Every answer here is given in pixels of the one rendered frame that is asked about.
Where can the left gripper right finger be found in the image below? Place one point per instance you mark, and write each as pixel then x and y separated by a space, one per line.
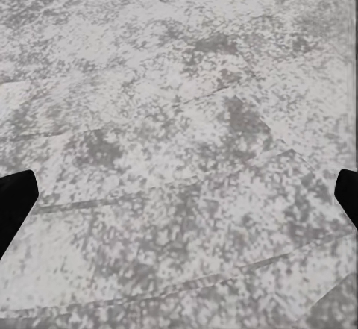
pixel 346 193

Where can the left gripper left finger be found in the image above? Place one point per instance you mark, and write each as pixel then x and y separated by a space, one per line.
pixel 18 193

